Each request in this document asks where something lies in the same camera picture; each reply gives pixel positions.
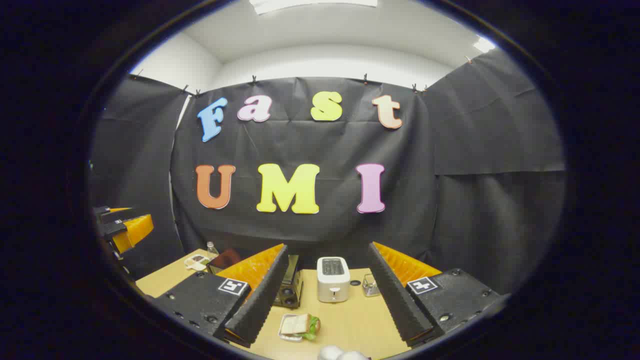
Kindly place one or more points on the white toaster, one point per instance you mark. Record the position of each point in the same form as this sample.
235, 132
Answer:
333, 285

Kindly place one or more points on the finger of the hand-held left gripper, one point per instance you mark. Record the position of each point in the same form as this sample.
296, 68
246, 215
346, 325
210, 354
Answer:
136, 228
120, 216

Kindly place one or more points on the ceiling light panel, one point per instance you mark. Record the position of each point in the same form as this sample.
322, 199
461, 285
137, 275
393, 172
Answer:
483, 45

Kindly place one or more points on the black electric oven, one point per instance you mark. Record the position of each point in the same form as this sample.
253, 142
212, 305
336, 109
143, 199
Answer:
291, 287

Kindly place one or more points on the clear plastic water bottle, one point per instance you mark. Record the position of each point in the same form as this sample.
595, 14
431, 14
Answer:
212, 251

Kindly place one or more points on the lettuce sandwich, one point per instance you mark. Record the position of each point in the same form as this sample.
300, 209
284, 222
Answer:
300, 325

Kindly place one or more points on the white divided snack dish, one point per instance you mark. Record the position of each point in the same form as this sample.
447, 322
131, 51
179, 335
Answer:
196, 262

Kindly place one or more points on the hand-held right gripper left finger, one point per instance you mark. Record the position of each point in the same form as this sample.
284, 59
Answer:
260, 295

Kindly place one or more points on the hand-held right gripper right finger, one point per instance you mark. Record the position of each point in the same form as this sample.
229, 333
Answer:
395, 295

